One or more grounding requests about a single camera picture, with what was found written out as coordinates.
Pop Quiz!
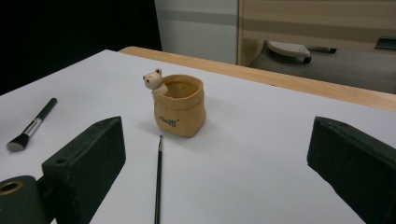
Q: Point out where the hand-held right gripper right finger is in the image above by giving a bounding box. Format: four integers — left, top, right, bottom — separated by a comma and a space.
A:
306, 116, 396, 224

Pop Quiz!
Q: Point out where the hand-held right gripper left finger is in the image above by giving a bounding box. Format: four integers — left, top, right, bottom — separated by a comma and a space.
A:
41, 116, 127, 224

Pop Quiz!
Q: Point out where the black makeup brush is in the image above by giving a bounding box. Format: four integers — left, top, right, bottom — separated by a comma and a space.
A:
7, 97, 59, 153

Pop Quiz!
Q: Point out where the thin black paintbrush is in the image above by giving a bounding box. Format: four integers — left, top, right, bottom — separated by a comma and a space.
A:
154, 134, 163, 224

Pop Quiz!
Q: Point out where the tan ceramic bear pot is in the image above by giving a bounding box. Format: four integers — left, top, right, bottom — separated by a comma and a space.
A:
142, 67, 207, 139

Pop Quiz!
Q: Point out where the office chair base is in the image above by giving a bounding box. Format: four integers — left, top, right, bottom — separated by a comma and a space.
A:
266, 40, 338, 64

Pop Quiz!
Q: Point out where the black curtain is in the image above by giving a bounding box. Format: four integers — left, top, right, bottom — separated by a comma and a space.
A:
0, 0, 163, 96

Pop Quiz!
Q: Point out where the wooden table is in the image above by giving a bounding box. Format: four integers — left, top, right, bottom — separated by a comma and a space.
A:
119, 46, 396, 113

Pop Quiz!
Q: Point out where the wooden desk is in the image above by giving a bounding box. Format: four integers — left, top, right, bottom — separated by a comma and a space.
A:
236, 0, 396, 67

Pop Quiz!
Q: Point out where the white cabinet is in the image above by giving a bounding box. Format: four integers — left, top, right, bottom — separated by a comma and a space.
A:
153, 0, 240, 65

